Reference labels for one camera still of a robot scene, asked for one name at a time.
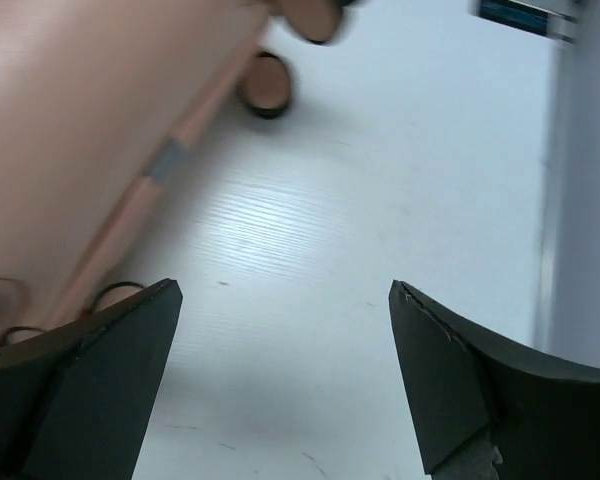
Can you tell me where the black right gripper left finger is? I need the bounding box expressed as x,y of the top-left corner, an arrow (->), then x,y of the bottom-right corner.
0,279 -> 182,479

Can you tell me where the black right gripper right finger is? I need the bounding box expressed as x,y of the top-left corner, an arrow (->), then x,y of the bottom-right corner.
389,281 -> 600,479

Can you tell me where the pink suitcase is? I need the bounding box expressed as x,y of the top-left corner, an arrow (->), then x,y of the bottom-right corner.
0,1 -> 348,343

